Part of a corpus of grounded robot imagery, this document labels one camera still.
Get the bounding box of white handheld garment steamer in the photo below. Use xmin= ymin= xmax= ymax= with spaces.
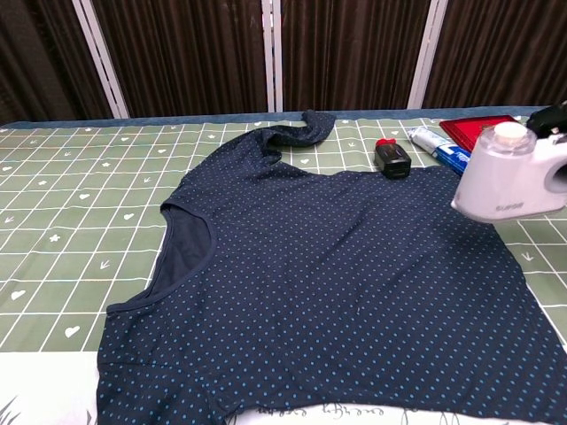
xmin=450 ymin=122 xmax=567 ymax=224

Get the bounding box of dark blue polka dot shirt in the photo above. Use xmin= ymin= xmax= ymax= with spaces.
xmin=97 ymin=110 xmax=567 ymax=425

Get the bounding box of small dark bottle red cap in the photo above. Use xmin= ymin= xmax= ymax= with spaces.
xmin=374 ymin=137 xmax=414 ymax=181

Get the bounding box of blue white toothpaste tube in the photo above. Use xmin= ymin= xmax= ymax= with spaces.
xmin=407 ymin=126 xmax=473 ymax=176

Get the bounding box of dark pleated screen panel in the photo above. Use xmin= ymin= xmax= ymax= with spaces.
xmin=423 ymin=0 xmax=567 ymax=110
xmin=0 ymin=0 xmax=112 ymax=125
xmin=278 ymin=0 xmax=433 ymax=112
xmin=90 ymin=0 xmax=269 ymax=119

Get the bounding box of red certificate book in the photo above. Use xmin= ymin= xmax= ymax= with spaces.
xmin=439 ymin=114 xmax=522 ymax=150

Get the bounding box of green checked tablecloth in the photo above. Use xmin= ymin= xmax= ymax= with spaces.
xmin=0 ymin=104 xmax=567 ymax=425

